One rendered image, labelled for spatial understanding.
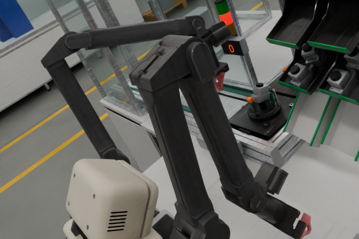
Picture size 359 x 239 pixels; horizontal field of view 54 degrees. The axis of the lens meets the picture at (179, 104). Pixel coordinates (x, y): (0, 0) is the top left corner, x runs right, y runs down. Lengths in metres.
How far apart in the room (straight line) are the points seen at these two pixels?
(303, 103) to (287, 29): 0.30
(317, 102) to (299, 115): 0.08
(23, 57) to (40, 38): 0.40
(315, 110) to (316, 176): 0.24
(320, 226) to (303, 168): 0.26
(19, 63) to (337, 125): 5.43
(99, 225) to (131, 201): 0.08
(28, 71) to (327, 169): 5.39
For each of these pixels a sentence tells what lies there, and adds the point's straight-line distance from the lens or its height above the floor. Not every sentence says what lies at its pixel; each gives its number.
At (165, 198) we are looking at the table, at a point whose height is 0.86.
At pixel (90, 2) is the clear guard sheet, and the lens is 2.47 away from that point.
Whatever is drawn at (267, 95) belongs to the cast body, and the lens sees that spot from 1.48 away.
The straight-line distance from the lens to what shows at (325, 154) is 1.43.
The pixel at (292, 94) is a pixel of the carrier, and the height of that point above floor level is 0.97.
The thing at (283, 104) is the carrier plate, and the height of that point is 0.97.
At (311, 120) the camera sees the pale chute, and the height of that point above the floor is 1.04.
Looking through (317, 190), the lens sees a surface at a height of 0.86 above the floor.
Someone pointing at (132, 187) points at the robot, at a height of 1.35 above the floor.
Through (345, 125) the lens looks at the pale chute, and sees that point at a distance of 1.24.
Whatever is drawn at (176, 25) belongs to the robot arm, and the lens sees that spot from 1.11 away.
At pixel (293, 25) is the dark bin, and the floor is 1.38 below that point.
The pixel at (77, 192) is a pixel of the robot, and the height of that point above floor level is 1.35.
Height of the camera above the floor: 1.83
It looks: 28 degrees down
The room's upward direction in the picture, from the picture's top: 25 degrees counter-clockwise
